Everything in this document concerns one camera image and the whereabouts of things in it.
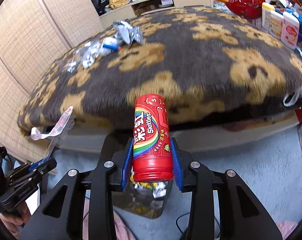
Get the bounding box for brown bear-pattern plush blanket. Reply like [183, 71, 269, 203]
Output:
[17, 7, 302, 133]

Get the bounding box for red Skittles candy tube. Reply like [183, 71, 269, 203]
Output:
[133, 94, 173, 183]

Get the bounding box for clear and silver plastic wrappers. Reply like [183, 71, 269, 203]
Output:
[64, 21, 144, 73]

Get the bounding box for black cable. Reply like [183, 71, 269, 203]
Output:
[175, 212, 221, 240]

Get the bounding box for beige wooden TV cabinet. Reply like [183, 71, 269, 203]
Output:
[100, 0, 213, 29]

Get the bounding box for woven beige folding screen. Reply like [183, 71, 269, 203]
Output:
[0, 0, 102, 161]

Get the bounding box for yellow wrapper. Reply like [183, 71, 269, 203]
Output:
[133, 182, 157, 192]

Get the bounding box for red openwork basket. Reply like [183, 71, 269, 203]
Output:
[226, 0, 265, 20]

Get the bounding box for pink white wrapper strip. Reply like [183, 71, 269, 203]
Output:
[30, 106, 74, 141]

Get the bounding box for person's left hand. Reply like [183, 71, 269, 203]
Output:
[0, 202, 31, 236]

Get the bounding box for white plastic bag handle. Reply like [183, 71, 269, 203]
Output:
[282, 86, 302, 107]

